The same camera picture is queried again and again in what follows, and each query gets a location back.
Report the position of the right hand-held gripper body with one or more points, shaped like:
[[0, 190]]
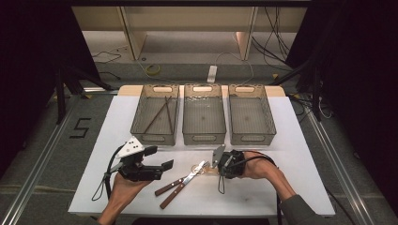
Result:
[[233, 164]]

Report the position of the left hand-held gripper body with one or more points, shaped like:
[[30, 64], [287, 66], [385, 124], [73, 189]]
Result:
[[137, 172]]

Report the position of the clear orange plastic spoon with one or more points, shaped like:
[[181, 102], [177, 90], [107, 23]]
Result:
[[212, 171]]

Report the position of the clear grey plastic bin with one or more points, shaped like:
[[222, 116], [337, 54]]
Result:
[[155, 118], [252, 115], [204, 115]]

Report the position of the person's left hand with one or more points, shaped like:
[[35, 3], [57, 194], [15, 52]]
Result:
[[125, 189]]

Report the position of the person's right hand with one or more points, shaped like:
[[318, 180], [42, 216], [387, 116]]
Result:
[[259, 167]]

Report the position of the yellow tape roll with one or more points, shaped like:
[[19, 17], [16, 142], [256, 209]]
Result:
[[147, 69]]

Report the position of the white power strip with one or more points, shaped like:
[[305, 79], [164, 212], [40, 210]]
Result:
[[212, 74]]

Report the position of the black metal stand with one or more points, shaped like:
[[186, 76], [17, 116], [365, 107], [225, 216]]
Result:
[[60, 93], [316, 93]]

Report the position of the beige shelf unit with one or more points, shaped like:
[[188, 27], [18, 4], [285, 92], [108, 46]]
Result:
[[187, 22]]

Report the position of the black curtain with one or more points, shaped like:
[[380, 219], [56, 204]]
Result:
[[28, 62], [359, 78]]

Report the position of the aluminium floor rail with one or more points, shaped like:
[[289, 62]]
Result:
[[341, 168], [34, 178]]

